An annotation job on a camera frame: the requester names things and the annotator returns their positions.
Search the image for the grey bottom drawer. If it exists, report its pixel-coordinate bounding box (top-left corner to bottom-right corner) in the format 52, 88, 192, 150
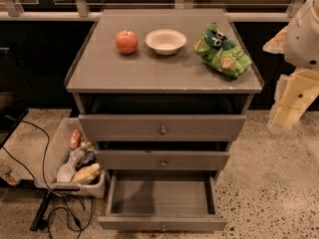
99, 171, 227, 232

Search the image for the grey drawer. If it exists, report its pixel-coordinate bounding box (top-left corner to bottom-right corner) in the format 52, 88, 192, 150
79, 115, 246, 141
96, 150, 230, 170
99, 171, 227, 232

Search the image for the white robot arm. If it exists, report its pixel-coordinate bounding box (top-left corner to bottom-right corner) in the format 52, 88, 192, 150
263, 0, 319, 128

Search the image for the grey drawer cabinet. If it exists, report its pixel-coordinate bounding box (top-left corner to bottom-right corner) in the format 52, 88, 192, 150
66, 9, 262, 178

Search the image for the grey middle drawer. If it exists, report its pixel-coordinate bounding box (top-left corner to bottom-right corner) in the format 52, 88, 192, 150
96, 150, 230, 170

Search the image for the grey top drawer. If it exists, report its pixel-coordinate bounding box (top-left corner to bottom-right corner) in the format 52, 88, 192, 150
79, 115, 246, 141

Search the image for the green chip bag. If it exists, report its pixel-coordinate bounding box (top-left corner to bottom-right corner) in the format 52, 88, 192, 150
193, 23, 252, 79

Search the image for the white bowl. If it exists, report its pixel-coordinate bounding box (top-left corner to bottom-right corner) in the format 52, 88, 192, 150
145, 29, 186, 56

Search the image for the red apple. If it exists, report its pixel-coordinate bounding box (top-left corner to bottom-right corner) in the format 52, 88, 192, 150
116, 30, 139, 55

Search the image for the dark snack bag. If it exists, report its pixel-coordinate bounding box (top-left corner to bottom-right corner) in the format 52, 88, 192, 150
77, 150, 97, 170

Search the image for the yellow snack bag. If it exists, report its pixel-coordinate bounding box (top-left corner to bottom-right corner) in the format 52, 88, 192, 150
73, 163, 102, 184

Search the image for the red snack packet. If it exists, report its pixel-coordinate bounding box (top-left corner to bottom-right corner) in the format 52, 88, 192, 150
70, 129, 82, 149

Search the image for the clear plastic bin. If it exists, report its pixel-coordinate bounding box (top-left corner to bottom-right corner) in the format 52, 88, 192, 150
34, 118, 106, 198

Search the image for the white plastic bottle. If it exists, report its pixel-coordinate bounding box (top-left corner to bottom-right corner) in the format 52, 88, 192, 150
57, 148, 85, 183

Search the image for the black stand base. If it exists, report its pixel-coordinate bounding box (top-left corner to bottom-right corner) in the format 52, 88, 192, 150
29, 186, 81, 232

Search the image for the white railing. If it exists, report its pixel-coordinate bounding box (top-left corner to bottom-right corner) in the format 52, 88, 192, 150
0, 0, 319, 23

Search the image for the black cable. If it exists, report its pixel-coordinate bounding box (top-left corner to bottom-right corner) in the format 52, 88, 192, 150
0, 115, 96, 239

